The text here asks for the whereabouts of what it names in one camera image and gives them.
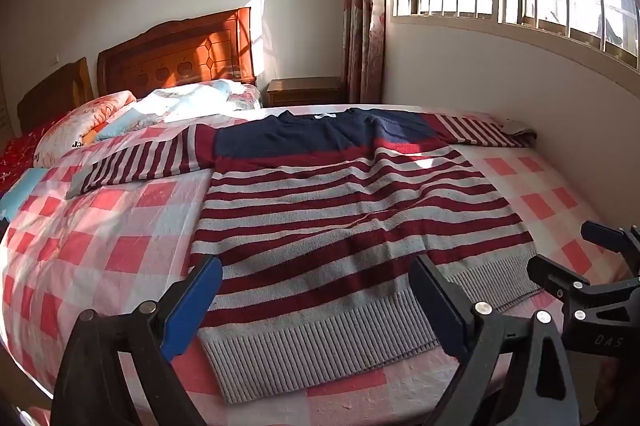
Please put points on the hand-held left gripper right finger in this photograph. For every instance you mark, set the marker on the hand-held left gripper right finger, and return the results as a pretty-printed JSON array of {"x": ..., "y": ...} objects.
[{"x": 440, "y": 306}]

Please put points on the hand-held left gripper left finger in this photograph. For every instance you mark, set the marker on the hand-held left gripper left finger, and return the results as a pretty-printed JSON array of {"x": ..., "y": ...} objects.
[{"x": 192, "y": 301}]

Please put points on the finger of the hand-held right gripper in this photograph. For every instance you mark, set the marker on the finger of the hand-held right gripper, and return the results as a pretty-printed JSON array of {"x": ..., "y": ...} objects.
[
  {"x": 610, "y": 238},
  {"x": 555, "y": 278}
]

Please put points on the striped knit sweater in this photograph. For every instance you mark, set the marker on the striped knit sweater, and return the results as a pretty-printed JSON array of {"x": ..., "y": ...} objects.
[{"x": 325, "y": 216}]

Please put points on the pink checkered bed sheet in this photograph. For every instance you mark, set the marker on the pink checkered bed sheet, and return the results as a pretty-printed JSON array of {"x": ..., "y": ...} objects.
[{"x": 100, "y": 246}]

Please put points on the light blue cloth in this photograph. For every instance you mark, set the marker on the light blue cloth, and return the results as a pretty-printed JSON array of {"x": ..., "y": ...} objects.
[{"x": 20, "y": 196}]

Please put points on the light blue floral quilt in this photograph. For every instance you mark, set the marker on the light blue floral quilt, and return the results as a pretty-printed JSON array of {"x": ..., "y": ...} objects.
[{"x": 200, "y": 98}]

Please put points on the pink floral pillow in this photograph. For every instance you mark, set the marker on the pink floral pillow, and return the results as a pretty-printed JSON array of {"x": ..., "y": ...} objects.
[{"x": 85, "y": 120}]

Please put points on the red patterned blanket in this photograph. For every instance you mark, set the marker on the red patterned blanket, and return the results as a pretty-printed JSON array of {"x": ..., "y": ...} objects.
[{"x": 20, "y": 155}]

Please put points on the wooden nightstand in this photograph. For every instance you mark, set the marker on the wooden nightstand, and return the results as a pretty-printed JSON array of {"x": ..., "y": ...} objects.
[{"x": 305, "y": 91}]

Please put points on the plain wooden headboard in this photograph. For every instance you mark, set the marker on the plain wooden headboard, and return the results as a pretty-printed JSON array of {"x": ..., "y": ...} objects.
[{"x": 55, "y": 95}]

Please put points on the carved wooden headboard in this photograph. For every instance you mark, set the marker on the carved wooden headboard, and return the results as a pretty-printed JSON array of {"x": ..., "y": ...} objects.
[{"x": 200, "y": 50}]

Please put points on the pink floral curtain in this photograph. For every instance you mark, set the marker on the pink floral curtain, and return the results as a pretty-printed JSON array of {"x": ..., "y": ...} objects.
[{"x": 362, "y": 5}]

